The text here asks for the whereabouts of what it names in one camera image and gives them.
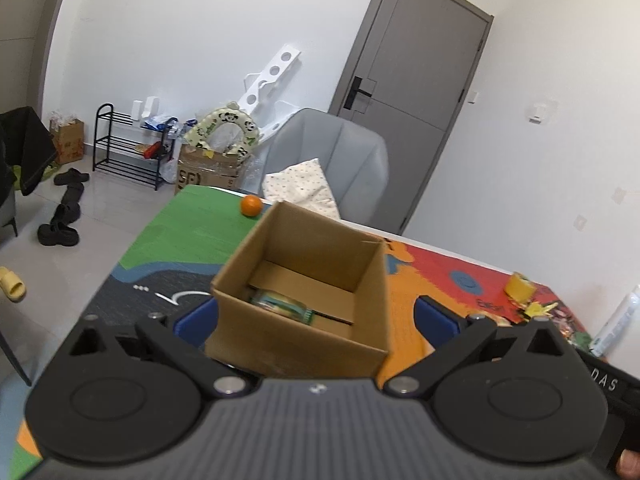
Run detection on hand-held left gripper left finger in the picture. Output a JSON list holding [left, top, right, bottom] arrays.
[[67, 297, 257, 401]]

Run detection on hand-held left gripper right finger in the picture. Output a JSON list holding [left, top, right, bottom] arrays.
[[384, 296, 573, 400]]

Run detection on green snack packet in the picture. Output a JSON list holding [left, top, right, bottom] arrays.
[[248, 290, 318, 325]]

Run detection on person's right hand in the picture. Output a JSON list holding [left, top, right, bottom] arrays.
[[616, 451, 640, 478]]

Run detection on white spray bottle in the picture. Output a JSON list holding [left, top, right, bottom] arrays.
[[589, 284, 640, 358]]

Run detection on dark printed snack packet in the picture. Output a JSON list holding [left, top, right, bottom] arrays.
[[547, 305, 593, 348]]

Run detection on yellow tape roll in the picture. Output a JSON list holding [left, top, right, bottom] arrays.
[[504, 272, 536, 305]]

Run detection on yellow snack packet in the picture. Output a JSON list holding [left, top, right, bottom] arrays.
[[522, 301, 558, 319]]

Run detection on printed cardboard box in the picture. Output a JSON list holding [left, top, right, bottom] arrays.
[[175, 144, 251, 196]]

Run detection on black chunky shoe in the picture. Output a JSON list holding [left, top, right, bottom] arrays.
[[37, 221, 80, 247]]

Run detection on dotted white pillow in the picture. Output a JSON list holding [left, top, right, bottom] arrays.
[[262, 158, 342, 221]]

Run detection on black slippers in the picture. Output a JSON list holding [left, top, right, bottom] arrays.
[[50, 182, 85, 223]]

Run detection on black metal leg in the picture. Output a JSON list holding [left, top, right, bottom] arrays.
[[0, 327, 32, 387]]

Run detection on yellow slipper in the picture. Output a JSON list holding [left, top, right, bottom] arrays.
[[0, 267, 26, 302]]

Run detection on black shoe rack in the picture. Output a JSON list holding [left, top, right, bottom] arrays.
[[93, 103, 179, 191]]

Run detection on black slipper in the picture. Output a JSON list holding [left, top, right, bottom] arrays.
[[54, 168, 90, 186]]

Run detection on grey armchair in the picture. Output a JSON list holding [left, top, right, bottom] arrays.
[[262, 108, 390, 235]]

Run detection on green cushion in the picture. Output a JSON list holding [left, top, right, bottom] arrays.
[[12, 161, 59, 191]]

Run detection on small cardboard box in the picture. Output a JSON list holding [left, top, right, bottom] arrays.
[[50, 119, 85, 165]]

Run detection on white plastic holder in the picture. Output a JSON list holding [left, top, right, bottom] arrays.
[[131, 97, 161, 123]]

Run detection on black cloth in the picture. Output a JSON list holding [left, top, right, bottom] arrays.
[[0, 107, 57, 196]]

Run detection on grey door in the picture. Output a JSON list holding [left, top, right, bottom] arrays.
[[327, 0, 496, 236]]

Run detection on white perforated board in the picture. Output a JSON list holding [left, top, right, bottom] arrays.
[[235, 44, 304, 111]]

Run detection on beige wardrobe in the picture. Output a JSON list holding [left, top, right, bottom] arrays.
[[0, 0, 78, 116]]

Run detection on panda print seat ring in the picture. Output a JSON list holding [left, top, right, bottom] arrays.
[[184, 102, 265, 161]]

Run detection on black door handle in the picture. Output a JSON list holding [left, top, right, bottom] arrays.
[[343, 76, 375, 111]]

